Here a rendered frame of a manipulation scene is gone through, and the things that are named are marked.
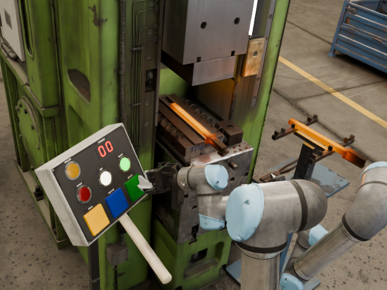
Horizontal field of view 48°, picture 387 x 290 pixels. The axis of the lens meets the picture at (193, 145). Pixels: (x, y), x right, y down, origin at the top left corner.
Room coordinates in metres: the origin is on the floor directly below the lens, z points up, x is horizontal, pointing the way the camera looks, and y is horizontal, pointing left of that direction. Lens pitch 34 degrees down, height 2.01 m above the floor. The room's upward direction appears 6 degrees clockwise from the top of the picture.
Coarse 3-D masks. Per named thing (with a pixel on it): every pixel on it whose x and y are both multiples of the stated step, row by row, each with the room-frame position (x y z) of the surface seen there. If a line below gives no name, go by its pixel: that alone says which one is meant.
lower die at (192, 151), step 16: (160, 96) 1.88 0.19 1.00; (176, 96) 1.91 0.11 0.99; (160, 112) 1.74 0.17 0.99; (176, 112) 1.74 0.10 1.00; (192, 112) 1.77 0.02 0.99; (192, 128) 1.62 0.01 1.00; (208, 128) 1.64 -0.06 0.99; (176, 144) 1.54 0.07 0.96; (192, 144) 1.52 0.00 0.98; (208, 144) 1.56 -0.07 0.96
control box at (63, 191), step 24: (96, 144) 1.15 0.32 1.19; (120, 144) 1.22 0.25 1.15; (48, 168) 0.99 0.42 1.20; (96, 168) 1.10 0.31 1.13; (120, 168) 1.17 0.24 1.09; (48, 192) 0.99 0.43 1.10; (72, 192) 0.99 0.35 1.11; (96, 192) 1.05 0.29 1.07; (72, 216) 0.95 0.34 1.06; (120, 216) 1.06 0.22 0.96; (72, 240) 0.95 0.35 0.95
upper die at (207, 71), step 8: (168, 56) 1.63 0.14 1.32; (232, 56) 1.59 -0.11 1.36; (168, 64) 1.63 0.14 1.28; (176, 64) 1.58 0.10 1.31; (184, 64) 1.53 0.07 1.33; (192, 64) 1.49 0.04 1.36; (200, 64) 1.50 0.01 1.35; (208, 64) 1.53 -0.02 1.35; (216, 64) 1.55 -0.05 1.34; (224, 64) 1.57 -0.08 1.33; (232, 64) 1.60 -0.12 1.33; (176, 72) 1.58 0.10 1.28; (184, 72) 1.53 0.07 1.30; (192, 72) 1.49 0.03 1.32; (200, 72) 1.51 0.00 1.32; (208, 72) 1.53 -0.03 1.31; (216, 72) 1.55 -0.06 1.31; (224, 72) 1.58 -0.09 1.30; (232, 72) 1.60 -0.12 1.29; (184, 80) 1.53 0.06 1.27; (192, 80) 1.49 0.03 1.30; (200, 80) 1.51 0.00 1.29; (208, 80) 1.53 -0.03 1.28; (216, 80) 1.55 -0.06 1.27
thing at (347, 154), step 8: (296, 120) 1.77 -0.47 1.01; (304, 128) 1.71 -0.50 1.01; (312, 136) 1.67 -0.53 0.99; (320, 136) 1.65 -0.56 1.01; (328, 144) 1.61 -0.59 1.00; (336, 144) 1.60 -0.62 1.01; (344, 152) 1.54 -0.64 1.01; (352, 152) 1.54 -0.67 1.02; (352, 160) 1.53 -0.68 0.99; (360, 160) 1.51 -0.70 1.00
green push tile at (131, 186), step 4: (136, 176) 1.19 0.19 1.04; (128, 180) 1.17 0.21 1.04; (132, 180) 1.17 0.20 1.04; (136, 180) 1.18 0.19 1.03; (124, 184) 1.14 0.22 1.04; (128, 184) 1.15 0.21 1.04; (132, 184) 1.16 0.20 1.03; (136, 184) 1.17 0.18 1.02; (128, 188) 1.14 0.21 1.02; (132, 188) 1.15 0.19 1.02; (136, 188) 1.17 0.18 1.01; (128, 192) 1.14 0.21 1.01; (132, 192) 1.14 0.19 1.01; (136, 192) 1.16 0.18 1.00; (140, 192) 1.17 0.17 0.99; (144, 192) 1.18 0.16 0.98; (132, 196) 1.13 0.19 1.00; (136, 196) 1.15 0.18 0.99; (140, 196) 1.16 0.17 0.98; (132, 200) 1.13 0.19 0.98
